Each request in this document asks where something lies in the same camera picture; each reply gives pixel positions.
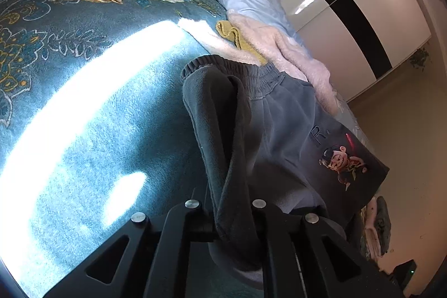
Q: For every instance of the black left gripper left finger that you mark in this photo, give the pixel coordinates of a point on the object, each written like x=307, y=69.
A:
x=146, y=257

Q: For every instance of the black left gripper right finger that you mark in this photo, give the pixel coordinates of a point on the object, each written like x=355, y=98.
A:
x=302, y=256

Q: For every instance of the dark grey sweatpants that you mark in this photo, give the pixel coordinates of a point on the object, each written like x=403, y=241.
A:
x=263, y=135

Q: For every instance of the pink folded blanket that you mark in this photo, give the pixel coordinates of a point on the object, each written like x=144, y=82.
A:
x=371, y=235

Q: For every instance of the grey folded garment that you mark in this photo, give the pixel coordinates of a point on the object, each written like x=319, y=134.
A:
x=383, y=225

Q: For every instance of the teal floral bed blanket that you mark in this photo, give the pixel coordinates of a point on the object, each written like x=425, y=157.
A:
x=94, y=129

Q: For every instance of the green hanging plant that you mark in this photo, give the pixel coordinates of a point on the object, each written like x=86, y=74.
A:
x=419, y=59

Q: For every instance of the beige fluffy sweater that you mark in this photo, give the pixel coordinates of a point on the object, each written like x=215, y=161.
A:
x=274, y=46

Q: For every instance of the white black sliding wardrobe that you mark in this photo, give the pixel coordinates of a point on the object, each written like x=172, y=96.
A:
x=360, y=41

